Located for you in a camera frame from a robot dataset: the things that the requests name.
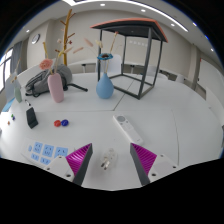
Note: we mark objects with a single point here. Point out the grey backpack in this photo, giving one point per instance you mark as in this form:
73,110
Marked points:
43,80

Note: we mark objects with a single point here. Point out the green vase with dried stems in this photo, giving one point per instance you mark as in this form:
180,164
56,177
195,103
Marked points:
18,95

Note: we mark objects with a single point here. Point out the white remote control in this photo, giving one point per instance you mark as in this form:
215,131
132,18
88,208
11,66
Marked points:
128,130

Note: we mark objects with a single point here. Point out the round wall clock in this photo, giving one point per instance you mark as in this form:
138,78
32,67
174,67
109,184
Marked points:
35,38

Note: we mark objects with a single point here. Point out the long ceiling light strip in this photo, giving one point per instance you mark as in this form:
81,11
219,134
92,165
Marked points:
173,18

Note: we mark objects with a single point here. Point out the grey curtain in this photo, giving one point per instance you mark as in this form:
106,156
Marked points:
17,55

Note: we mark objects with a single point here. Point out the black rectangular case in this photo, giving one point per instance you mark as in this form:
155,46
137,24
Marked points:
31,117

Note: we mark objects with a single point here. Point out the window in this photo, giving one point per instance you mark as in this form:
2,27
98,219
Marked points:
5,70

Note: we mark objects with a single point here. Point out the small white charger block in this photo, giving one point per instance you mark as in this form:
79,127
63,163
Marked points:
108,158

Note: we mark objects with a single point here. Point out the round ceiling lights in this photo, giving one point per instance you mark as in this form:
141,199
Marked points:
143,10

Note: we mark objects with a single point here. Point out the blue round cap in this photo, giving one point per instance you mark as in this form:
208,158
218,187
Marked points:
64,122

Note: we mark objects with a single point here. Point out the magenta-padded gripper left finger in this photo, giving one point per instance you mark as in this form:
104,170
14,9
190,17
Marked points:
78,160

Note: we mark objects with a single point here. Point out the white power strip blue sockets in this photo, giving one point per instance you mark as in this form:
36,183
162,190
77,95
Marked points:
45,150

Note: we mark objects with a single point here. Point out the white board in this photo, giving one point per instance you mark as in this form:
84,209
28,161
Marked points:
211,80

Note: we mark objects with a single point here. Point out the black frame stand orange top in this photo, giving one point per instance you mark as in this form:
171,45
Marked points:
133,26

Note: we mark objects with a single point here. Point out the black marker pen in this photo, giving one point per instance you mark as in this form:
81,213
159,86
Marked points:
27,102

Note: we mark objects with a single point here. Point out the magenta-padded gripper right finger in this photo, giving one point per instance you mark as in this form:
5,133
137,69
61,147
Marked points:
146,159

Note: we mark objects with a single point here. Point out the white chair with blue seat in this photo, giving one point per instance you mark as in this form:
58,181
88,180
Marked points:
9,90

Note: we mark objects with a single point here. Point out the small orange magnet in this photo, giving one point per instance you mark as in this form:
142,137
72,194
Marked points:
8,122

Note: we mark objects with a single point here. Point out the wooden coat rack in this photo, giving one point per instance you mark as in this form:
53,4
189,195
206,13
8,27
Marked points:
67,36

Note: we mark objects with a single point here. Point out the pink vase with dried flowers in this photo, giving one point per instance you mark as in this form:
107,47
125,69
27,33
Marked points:
56,88

